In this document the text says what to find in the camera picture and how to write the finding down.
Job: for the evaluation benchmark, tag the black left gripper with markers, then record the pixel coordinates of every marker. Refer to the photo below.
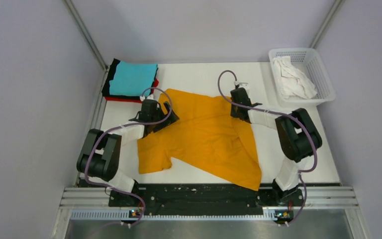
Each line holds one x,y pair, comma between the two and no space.
172,118

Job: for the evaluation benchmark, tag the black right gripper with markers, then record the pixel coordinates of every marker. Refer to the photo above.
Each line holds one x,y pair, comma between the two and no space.
234,113

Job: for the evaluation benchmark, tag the yellow t-shirt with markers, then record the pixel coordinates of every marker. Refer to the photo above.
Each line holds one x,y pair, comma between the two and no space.
206,137

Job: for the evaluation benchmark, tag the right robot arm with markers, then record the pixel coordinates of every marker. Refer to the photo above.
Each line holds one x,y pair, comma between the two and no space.
298,137

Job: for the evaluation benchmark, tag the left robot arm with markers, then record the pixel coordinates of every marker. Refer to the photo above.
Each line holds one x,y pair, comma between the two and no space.
100,154

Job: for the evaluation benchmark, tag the cyan folded t-shirt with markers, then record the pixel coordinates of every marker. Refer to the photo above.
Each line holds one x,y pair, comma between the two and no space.
131,79

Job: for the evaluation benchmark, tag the white crumpled t-shirt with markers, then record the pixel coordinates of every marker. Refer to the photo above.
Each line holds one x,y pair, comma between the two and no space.
293,82

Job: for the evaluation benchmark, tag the white plastic laundry basket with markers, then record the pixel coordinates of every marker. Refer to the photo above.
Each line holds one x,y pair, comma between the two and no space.
308,61

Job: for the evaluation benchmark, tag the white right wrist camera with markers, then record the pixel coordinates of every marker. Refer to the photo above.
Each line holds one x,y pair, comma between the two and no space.
242,85

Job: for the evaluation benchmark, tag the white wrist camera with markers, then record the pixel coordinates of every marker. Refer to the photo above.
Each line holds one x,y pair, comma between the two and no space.
150,97
242,85

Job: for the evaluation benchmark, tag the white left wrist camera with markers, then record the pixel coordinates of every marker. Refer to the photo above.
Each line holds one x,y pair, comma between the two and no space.
150,97

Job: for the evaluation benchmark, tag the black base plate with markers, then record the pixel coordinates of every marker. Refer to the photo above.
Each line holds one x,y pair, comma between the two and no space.
202,199

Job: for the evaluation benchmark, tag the aluminium front rail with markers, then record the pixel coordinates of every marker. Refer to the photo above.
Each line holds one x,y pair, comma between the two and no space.
92,203

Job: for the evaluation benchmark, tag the right aluminium frame post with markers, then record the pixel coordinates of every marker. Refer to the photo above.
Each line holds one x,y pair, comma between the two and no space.
336,6

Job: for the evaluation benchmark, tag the aluminium frame post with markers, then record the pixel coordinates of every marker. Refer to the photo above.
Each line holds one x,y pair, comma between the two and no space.
84,32
336,6

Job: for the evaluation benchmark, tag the left aluminium frame post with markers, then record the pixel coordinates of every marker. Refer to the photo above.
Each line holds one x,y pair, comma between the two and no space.
84,32

